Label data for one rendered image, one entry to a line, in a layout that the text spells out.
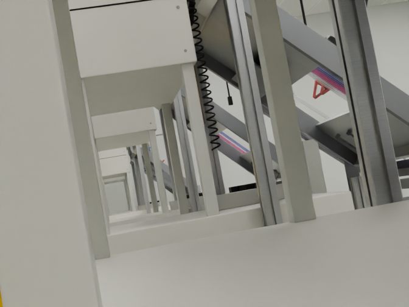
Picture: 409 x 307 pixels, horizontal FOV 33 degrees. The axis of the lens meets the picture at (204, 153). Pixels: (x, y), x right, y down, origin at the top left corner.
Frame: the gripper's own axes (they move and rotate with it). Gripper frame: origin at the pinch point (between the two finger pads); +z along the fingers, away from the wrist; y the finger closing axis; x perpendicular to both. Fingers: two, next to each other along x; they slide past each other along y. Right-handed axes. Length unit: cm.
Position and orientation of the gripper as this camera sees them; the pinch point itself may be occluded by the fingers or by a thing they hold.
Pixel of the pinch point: (318, 94)
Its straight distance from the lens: 269.6
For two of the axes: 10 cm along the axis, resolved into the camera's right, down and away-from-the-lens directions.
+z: -5.4, 8.3, -1.4
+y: 1.3, -0.8, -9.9
